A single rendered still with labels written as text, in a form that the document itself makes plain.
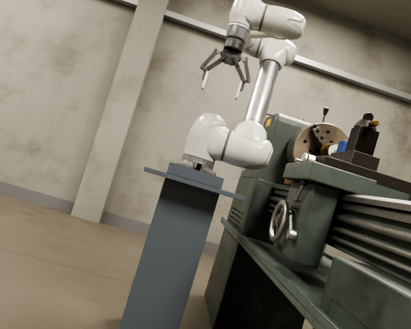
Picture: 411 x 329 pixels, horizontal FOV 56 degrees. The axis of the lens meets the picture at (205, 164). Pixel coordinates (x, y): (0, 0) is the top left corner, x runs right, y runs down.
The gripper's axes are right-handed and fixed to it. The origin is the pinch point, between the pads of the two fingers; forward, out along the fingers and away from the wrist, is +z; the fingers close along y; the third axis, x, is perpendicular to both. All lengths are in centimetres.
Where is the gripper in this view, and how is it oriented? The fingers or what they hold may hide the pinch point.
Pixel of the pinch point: (220, 91)
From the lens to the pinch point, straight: 152.6
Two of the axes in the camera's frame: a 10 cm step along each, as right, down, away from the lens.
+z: -2.9, 9.6, -0.4
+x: -0.1, -0.4, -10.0
